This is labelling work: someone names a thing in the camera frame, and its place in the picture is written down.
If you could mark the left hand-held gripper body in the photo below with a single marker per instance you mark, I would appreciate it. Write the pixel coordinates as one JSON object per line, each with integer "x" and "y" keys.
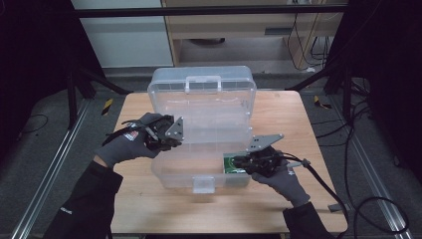
{"x": 162, "y": 132}

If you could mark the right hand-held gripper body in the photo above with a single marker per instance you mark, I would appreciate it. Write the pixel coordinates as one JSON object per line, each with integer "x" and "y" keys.
{"x": 265, "y": 161}

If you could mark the green white carton box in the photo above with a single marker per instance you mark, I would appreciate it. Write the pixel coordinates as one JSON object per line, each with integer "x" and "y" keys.
{"x": 229, "y": 166}

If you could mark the clear plastic storage box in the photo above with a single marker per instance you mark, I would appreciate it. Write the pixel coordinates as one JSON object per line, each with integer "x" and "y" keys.
{"x": 202, "y": 113}

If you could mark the person's right hand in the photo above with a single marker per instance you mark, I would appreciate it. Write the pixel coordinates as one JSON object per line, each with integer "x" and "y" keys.
{"x": 285, "y": 182}

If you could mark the person's left hand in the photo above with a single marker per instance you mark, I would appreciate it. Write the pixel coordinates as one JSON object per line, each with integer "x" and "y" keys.
{"x": 127, "y": 147}

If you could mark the yellow black tape marker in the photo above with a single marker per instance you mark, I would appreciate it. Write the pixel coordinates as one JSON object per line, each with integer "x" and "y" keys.
{"x": 321, "y": 103}
{"x": 107, "y": 107}

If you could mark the black metal stand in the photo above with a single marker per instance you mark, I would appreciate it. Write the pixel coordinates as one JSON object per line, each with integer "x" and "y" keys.
{"x": 72, "y": 99}
{"x": 347, "y": 96}

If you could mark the white cabinet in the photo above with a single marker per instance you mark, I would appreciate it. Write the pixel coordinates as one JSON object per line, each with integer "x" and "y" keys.
{"x": 126, "y": 40}

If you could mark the light wooden desk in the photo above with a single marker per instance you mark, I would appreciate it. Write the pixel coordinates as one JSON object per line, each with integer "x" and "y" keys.
{"x": 232, "y": 25}

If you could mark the dark curtain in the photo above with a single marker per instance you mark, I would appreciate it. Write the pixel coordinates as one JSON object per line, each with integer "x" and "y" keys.
{"x": 391, "y": 83}
{"x": 33, "y": 66}

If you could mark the grey table edge bracket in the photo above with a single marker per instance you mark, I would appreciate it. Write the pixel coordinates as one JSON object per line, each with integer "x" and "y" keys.
{"x": 338, "y": 207}

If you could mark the aluminium floor rail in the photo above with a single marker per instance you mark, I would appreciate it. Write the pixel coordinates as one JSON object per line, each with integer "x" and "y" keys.
{"x": 49, "y": 172}
{"x": 371, "y": 179}

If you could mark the black horizontal frame bar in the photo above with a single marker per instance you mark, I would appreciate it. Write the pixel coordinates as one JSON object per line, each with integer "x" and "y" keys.
{"x": 199, "y": 11}

